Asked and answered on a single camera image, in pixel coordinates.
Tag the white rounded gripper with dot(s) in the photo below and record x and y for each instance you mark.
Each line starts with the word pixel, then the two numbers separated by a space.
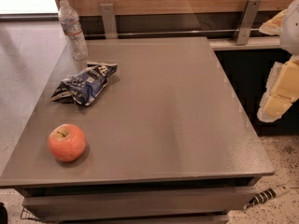
pixel 291 28

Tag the red apple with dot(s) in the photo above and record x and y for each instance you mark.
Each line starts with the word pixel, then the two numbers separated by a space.
pixel 67 142

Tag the black white striped floor object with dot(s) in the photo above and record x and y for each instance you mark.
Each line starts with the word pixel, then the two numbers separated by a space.
pixel 267 195

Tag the grey table drawer unit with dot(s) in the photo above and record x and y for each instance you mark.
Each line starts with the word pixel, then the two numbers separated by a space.
pixel 136 199

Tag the blue crumpled snack bag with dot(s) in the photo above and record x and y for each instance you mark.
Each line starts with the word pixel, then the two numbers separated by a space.
pixel 84 87

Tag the clear plastic water bottle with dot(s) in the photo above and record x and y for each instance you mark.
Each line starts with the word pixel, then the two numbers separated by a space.
pixel 69 19

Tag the horizontal metal rail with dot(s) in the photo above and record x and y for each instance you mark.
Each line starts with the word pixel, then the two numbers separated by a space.
pixel 210 34

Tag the right metal wall bracket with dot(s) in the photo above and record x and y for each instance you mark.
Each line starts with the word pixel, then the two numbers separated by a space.
pixel 242 33

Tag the metal wall bracket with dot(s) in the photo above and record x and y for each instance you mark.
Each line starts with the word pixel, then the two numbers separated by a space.
pixel 109 20
pixel 242 33

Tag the left metal wall bracket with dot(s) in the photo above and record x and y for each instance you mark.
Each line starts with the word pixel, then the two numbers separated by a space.
pixel 109 20

